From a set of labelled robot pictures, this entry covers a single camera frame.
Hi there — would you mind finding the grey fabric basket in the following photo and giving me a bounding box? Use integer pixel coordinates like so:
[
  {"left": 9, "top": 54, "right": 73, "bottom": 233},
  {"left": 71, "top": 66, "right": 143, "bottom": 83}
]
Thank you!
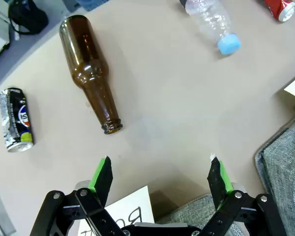
[
  {"left": 155, "top": 193, "right": 249, "bottom": 236},
  {"left": 254, "top": 112, "right": 295, "bottom": 236}
]

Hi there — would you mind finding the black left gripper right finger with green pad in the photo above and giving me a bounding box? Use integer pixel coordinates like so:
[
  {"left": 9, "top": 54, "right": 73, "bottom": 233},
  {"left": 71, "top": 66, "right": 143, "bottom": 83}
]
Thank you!
[{"left": 199, "top": 152, "right": 287, "bottom": 236}]

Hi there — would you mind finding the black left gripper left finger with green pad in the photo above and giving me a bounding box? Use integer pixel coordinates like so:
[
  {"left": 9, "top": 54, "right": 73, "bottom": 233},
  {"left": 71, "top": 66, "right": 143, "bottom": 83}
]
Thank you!
[{"left": 30, "top": 155, "right": 128, "bottom": 236}]

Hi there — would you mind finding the crushed red soda can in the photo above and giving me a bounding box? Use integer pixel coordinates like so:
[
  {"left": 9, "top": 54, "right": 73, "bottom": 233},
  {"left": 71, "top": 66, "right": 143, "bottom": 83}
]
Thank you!
[{"left": 262, "top": 0, "right": 295, "bottom": 23}]

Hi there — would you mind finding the crushed black soda can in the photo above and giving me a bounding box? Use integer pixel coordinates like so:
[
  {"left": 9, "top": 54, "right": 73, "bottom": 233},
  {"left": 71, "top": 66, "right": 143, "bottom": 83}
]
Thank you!
[{"left": 0, "top": 87, "right": 35, "bottom": 153}]

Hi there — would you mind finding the clear plastic bottle blue cap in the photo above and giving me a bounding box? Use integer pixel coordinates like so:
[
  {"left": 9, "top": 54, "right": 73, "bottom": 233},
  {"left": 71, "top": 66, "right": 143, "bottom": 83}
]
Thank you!
[{"left": 179, "top": 0, "right": 242, "bottom": 56}]

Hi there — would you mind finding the black backpack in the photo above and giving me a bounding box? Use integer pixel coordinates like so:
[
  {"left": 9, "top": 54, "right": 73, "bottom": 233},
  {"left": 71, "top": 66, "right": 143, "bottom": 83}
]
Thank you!
[{"left": 8, "top": 0, "right": 49, "bottom": 35}]

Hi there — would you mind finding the white paper label handwritten text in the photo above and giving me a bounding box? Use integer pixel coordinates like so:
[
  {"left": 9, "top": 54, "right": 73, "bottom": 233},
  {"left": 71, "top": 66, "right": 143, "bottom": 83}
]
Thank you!
[{"left": 78, "top": 185, "right": 155, "bottom": 236}]

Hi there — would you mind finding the brown glass beer bottle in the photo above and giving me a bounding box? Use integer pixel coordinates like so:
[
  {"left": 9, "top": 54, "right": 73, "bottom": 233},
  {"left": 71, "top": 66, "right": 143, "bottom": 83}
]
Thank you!
[{"left": 59, "top": 14, "right": 124, "bottom": 135}]

